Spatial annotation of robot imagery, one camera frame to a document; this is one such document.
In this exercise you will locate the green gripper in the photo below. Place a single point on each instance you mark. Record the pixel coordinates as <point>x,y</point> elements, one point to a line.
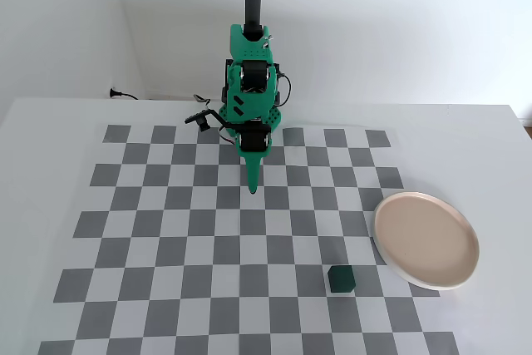
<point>253,140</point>

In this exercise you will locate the black wrist camera board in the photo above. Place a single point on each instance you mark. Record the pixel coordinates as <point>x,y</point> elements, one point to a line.
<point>202,119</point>

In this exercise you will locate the grey white checkerboard mat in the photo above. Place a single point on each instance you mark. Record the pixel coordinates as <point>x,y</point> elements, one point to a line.
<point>208,247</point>

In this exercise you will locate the dark green dice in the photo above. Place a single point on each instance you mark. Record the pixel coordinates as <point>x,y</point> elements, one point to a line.
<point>341,279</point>

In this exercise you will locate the beige round plate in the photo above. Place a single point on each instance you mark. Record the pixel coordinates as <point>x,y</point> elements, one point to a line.
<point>426,240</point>

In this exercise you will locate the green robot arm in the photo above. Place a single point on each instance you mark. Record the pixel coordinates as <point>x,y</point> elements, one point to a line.
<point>249,101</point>

